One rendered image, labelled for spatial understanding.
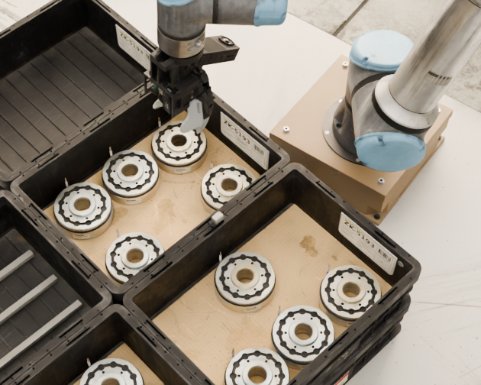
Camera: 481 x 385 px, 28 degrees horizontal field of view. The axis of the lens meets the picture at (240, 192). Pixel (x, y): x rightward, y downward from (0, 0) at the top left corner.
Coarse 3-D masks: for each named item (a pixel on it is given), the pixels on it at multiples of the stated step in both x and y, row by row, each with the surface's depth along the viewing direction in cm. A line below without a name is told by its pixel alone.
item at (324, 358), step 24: (288, 168) 166; (264, 192) 163; (360, 216) 160; (192, 240) 158; (384, 240) 158; (168, 264) 155; (408, 264) 156; (144, 288) 153; (408, 288) 155; (288, 384) 143
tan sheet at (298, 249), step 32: (288, 224) 171; (288, 256) 168; (320, 256) 168; (352, 256) 168; (192, 288) 164; (288, 288) 164; (384, 288) 164; (160, 320) 160; (192, 320) 160; (224, 320) 160; (256, 320) 160; (192, 352) 157; (224, 352) 157
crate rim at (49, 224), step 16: (144, 96) 175; (112, 112) 173; (96, 128) 170; (256, 128) 171; (272, 144) 169; (48, 160) 167; (288, 160) 167; (32, 176) 165; (272, 176) 165; (16, 192) 163; (240, 192) 163; (32, 208) 161; (224, 208) 161; (48, 224) 159; (208, 224) 161; (64, 240) 157; (80, 256) 156; (160, 256) 156; (96, 272) 154; (144, 272) 154; (112, 288) 152; (128, 288) 152
